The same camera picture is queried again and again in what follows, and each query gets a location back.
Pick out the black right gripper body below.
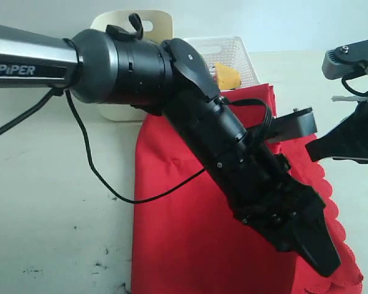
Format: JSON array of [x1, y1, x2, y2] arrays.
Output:
[[333, 102, 368, 164]]

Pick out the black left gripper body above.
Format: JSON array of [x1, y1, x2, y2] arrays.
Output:
[[202, 143, 325, 252]]

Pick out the red tablecloth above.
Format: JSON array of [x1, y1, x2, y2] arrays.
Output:
[[130, 82, 365, 294]]

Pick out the yellow cheese wedge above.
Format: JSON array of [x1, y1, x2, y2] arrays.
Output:
[[214, 62, 241, 91]]

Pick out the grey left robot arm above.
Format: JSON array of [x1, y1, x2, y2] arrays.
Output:
[[0, 13, 340, 277]]

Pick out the white perforated plastic basket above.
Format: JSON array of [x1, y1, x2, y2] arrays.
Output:
[[185, 36, 260, 88]]

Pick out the cream plastic bin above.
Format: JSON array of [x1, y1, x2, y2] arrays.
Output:
[[91, 9, 174, 122]]

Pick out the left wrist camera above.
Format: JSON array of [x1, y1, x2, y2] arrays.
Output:
[[265, 107, 318, 143]]

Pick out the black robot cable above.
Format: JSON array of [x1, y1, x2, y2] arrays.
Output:
[[341, 76, 368, 97]]

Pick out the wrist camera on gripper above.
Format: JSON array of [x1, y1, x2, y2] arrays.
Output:
[[322, 40, 368, 80]]

